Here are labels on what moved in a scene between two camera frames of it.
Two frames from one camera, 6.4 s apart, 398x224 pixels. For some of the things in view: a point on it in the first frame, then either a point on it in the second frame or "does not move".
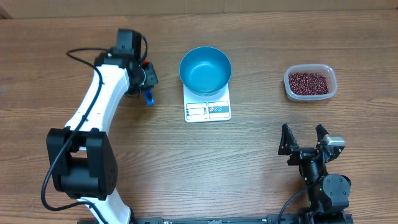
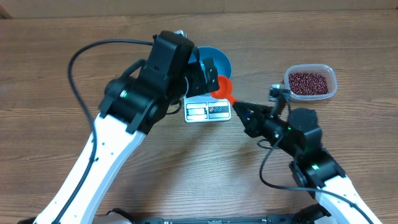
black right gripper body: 305,151 -> 252,118
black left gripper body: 150,76 -> 207,75
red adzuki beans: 308,84 does not move
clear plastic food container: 310,81 does not move
